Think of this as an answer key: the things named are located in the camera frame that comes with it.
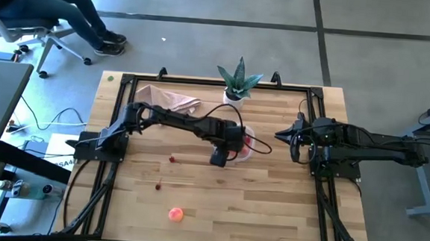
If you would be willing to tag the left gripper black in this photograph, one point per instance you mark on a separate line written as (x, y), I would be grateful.
(229, 138)

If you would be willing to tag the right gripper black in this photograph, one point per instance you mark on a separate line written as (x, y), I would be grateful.
(322, 136)

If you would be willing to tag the small pink toy fruit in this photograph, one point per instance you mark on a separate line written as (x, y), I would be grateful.
(246, 140)

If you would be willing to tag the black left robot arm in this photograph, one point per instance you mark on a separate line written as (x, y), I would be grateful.
(177, 120)

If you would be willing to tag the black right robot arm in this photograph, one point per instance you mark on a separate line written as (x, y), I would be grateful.
(378, 143)

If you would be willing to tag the clear plastic tupperware container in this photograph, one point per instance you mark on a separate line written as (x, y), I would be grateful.
(251, 152)

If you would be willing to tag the red toy cherry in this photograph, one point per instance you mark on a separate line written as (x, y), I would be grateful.
(172, 159)
(157, 186)

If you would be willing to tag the white plant pot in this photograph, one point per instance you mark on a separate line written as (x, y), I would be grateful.
(233, 101)

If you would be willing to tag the toy peach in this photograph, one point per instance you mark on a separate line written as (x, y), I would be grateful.
(176, 215)

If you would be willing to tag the green snake plant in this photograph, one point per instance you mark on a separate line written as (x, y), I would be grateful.
(238, 81)

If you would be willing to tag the beige folded cloth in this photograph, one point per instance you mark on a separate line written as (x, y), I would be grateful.
(171, 99)

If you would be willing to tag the small green round sticker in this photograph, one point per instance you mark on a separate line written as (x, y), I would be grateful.
(110, 78)

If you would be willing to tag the blue grey table stand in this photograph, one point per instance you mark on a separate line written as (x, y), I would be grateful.
(426, 185)

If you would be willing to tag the white printed paper sheet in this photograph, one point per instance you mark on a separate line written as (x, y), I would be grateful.
(58, 152)

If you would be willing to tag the white cylindrical device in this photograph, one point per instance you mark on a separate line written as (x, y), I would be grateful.
(51, 189)

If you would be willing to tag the small bottle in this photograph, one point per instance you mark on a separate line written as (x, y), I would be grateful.
(20, 189)

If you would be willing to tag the grey desk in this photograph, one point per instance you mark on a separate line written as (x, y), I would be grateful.
(0, 85)

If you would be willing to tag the white office chair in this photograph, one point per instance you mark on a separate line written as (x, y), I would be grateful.
(4, 25)

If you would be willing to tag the black frame clamp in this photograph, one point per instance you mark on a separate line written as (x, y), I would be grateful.
(276, 77)
(162, 72)

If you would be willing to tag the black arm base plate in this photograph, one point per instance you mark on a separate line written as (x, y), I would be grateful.
(86, 152)
(350, 173)

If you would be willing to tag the black aluminium table frame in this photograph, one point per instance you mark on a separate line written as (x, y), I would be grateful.
(221, 82)

